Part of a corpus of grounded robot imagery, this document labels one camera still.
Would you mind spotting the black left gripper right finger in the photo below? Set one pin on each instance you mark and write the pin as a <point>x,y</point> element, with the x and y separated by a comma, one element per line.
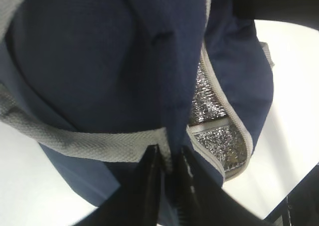
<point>201,202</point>

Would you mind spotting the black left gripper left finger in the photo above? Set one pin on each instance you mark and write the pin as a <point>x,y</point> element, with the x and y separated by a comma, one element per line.
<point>137,202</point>

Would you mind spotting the navy blue lunch bag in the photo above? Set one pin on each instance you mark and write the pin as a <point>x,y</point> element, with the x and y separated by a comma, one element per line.
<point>95,82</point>

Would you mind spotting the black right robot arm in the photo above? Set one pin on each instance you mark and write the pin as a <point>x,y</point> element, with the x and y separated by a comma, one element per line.
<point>301,12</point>

